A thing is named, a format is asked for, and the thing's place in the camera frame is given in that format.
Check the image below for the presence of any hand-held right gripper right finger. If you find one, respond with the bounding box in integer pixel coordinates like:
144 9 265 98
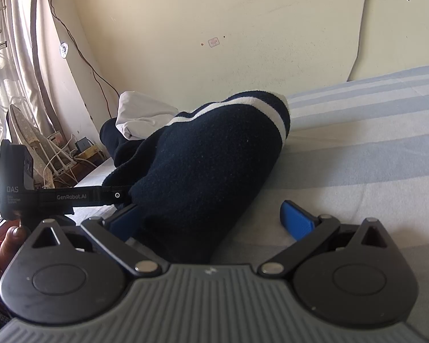
257 200 392 280

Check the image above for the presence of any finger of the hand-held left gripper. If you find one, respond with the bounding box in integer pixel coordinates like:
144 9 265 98
101 184 134 208

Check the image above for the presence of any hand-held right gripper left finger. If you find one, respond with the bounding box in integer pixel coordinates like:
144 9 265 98
29 203 170 278

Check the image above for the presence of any navy white green knit sweater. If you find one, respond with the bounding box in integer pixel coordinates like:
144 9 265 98
103 91 291 263

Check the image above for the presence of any person's left hand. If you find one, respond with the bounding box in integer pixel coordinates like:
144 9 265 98
0 218 31 268

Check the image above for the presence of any patterned ironing board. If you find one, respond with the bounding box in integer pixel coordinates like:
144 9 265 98
6 103 56 190

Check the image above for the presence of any dark navy cloth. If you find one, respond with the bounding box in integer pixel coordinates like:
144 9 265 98
100 117 151 168

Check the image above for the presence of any black power adapter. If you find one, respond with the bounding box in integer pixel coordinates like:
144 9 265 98
75 137 94 153

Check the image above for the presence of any white cloth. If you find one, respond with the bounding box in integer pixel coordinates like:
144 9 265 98
115 91 179 141

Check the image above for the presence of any beige patterned curtain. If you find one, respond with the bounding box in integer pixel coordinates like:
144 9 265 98
0 0 106 186

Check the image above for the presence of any white wire rack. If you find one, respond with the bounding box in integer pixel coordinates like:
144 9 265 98
43 134 80 186

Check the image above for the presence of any brown wall cable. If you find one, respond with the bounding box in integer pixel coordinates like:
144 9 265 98
49 0 121 98

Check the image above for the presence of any grey wall cable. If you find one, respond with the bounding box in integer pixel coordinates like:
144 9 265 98
346 0 370 82

